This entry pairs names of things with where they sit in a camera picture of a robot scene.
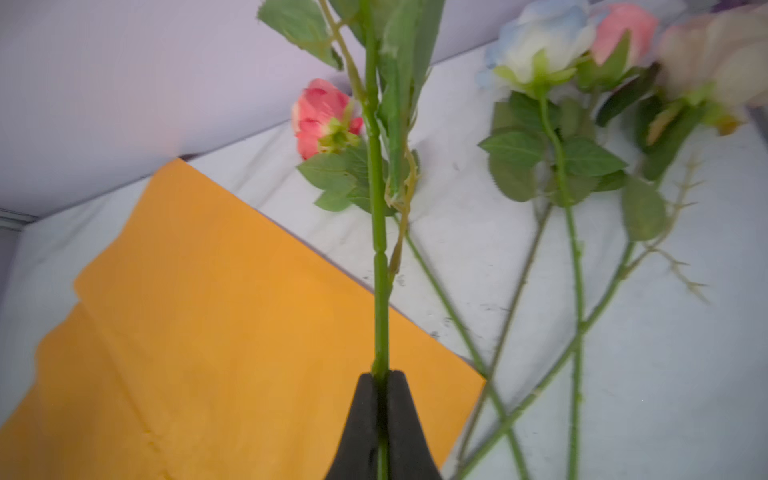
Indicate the orange wrapping paper sheet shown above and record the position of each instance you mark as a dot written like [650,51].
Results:
[206,343]

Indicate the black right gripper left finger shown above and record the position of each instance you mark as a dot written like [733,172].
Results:
[357,454]

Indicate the cream fake rose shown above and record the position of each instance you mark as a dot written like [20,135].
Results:
[694,74]

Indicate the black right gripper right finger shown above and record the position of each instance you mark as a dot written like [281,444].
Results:
[409,454]

